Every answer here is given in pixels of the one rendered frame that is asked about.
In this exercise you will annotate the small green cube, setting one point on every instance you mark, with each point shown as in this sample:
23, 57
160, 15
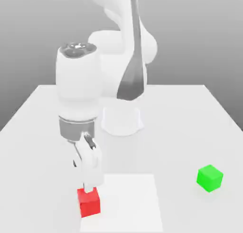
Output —
209, 177

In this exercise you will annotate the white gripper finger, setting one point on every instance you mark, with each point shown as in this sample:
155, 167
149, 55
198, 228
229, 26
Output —
88, 189

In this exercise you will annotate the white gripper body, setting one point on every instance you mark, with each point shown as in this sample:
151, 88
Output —
90, 166

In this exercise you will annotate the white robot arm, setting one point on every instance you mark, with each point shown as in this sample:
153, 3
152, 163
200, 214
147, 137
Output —
77, 80

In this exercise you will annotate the small red cube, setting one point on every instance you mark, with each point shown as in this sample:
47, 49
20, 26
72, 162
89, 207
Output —
89, 204

